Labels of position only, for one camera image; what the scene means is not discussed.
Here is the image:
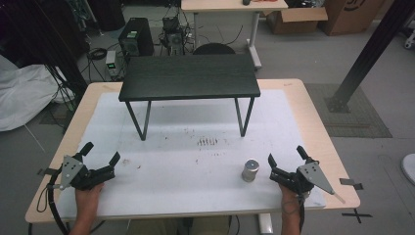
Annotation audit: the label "open cardboard box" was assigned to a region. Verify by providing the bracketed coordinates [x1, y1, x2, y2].
[264, 6, 329, 36]

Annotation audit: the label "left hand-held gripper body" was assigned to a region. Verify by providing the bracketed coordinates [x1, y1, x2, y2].
[47, 155, 117, 192]

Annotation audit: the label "light wooden table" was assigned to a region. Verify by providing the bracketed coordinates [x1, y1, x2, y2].
[24, 77, 362, 225]

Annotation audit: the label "tall cardboard box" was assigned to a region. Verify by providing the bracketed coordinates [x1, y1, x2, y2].
[320, 0, 387, 37]

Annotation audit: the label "thick black gripper cable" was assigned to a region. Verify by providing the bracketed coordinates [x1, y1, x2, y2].
[46, 165, 70, 235]

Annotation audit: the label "white round base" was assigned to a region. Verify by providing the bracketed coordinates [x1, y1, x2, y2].
[400, 153, 415, 187]

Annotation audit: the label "black metal frame post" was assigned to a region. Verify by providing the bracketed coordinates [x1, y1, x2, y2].
[324, 0, 415, 115]

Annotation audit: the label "dark curtain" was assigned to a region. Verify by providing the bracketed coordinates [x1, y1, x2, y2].
[0, 0, 90, 99]

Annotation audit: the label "coiled black cable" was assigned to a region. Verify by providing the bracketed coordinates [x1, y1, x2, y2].
[85, 47, 109, 61]

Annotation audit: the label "white cloth sheet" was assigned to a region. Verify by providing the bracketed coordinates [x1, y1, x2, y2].
[0, 54, 76, 132]

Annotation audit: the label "person's left hand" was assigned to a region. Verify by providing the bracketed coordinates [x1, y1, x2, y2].
[74, 182, 106, 212]

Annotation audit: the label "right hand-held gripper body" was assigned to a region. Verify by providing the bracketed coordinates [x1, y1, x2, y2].
[269, 162, 346, 205]

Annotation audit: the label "open computer case with fan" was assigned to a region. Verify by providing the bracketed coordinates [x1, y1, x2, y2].
[160, 16, 186, 57]

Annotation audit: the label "white table mat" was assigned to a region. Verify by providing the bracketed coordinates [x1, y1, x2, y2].
[57, 89, 327, 220]

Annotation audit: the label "grey floor mat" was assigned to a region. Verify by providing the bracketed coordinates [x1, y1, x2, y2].
[304, 82, 393, 139]

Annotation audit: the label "person's right hand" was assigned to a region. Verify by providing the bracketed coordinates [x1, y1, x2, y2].
[278, 183, 303, 209]

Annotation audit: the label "person's legs in olive pants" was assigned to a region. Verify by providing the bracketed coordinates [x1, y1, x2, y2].
[126, 214, 231, 235]

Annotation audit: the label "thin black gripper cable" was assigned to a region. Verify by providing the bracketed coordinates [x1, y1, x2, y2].
[295, 191, 308, 233]

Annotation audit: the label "black round stool seat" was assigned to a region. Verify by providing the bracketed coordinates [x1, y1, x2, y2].
[192, 42, 237, 56]

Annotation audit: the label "black computer tower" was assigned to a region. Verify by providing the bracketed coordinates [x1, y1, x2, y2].
[117, 17, 156, 62]

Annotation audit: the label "black desktop riser shelf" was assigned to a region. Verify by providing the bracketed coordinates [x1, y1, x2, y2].
[117, 53, 261, 142]

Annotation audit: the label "black tape cross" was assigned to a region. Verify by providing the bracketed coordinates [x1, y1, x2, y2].
[341, 208, 373, 225]

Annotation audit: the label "light wooden desk white legs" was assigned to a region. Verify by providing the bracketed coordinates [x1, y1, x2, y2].
[180, 0, 290, 71]

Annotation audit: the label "grey box with green display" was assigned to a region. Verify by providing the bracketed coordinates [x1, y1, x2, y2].
[105, 50, 119, 78]

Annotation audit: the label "silver metal cylinder weight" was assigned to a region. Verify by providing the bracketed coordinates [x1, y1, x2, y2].
[241, 158, 260, 183]

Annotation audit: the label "white table leg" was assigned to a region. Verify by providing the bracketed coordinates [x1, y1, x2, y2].
[257, 212, 274, 235]

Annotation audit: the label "black tape strip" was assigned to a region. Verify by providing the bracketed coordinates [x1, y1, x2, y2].
[36, 167, 59, 176]
[339, 177, 364, 191]

